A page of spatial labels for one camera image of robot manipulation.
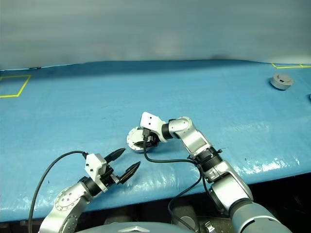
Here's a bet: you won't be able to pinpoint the silver motor housing copper windings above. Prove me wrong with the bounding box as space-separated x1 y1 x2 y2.
126 135 160 154

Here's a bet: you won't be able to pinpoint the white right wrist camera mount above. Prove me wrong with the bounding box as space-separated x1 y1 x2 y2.
140 111 163 143

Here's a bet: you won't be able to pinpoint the blue plastic table cover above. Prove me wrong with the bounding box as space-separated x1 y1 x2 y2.
0 59 311 223

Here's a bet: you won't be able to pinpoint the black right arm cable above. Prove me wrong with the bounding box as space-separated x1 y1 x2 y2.
143 131 207 233

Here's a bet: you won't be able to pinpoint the yellow tape rectangle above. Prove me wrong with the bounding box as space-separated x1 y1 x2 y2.
0 74 32 99
271 62 311 69

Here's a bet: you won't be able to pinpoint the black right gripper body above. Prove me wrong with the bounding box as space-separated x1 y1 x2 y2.
141 128 160 147

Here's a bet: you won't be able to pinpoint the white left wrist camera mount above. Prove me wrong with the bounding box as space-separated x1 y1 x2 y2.
85 153 109 194

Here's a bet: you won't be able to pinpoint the grey round motor unit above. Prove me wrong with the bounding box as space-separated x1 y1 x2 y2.
269 73 294 91

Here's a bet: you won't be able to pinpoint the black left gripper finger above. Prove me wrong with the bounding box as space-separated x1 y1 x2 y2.
118 161 142 185
104 148 126 163

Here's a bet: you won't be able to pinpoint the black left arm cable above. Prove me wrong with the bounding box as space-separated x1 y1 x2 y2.
27 150 88 233

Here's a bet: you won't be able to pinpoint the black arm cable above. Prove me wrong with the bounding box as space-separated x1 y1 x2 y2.
143 131 207 233
27 150 88 233

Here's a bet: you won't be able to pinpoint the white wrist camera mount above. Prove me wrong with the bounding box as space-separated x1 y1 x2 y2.
85 153 109 194
140 111 163 143

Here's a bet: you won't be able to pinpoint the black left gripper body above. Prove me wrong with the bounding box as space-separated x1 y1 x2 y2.
100 164 121 187

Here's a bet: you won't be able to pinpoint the grey robot torso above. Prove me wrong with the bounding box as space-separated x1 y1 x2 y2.
91 221 188 233

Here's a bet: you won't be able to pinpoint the grey rounded cylinder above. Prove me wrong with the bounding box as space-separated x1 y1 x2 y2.
104 215 127 225
171 205 199 233

